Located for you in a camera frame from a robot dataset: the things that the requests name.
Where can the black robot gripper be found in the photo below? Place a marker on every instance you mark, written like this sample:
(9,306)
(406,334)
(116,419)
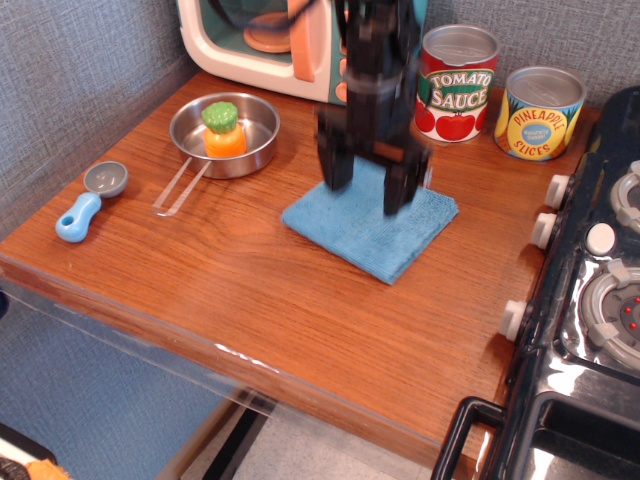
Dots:
(374,125)

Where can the blue towel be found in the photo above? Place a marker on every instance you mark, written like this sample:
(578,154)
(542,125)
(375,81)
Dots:
(351,224)

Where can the small steel pot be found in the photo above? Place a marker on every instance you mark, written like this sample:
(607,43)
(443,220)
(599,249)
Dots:
(261,124)

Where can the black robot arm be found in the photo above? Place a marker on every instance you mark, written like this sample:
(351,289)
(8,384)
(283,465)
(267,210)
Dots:
(381,39)

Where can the tomato sauce can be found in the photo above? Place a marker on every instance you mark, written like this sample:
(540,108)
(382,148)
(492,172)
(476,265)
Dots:
(458,63)

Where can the teal toy microwave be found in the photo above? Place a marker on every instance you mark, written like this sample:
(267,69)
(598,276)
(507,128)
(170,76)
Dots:
(289,47)

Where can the orange toy carrot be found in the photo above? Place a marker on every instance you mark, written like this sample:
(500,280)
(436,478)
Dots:
(223,136)

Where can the white stove knob middle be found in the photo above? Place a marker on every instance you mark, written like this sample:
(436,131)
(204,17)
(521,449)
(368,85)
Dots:
(543,229)

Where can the white stove knob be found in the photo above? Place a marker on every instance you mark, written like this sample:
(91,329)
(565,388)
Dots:
(556,191)
(543,229)
(512,318)

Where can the pineapple slices can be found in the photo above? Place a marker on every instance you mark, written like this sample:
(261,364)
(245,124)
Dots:
(539,112)

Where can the white stove knob rear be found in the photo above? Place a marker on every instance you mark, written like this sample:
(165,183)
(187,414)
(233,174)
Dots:
(556,191)

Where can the white stove knob front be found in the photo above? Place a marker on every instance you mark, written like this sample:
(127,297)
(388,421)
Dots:
(512,318)

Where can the clear acrylic barrier sheet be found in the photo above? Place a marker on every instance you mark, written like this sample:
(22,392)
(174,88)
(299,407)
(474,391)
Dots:
(229,362)

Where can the blue grey toy scoop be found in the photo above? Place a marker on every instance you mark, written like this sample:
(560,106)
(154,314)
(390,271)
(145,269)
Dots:
(102,181)

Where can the black toy stove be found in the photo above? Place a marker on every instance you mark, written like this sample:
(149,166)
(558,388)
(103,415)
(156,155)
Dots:
(572,409)

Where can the orange fuzzy object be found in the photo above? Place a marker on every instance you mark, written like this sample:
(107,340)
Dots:
(46,470)

